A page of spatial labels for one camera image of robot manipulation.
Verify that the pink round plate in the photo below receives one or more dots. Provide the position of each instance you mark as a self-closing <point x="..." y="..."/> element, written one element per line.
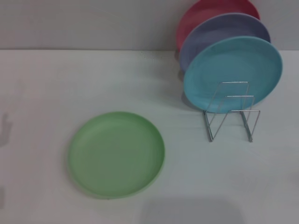
<point x="201" y="16"/>

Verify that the green round plate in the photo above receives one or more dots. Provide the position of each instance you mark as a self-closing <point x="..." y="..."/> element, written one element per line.
<point x="116" y="156"/>

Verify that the purple round plate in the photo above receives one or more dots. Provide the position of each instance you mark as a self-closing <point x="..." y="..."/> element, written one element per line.
<point x="210" y="35"/>

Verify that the light blue round plate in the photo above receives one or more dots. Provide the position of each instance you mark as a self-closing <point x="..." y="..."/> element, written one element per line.
<point x="233" y="65"/>

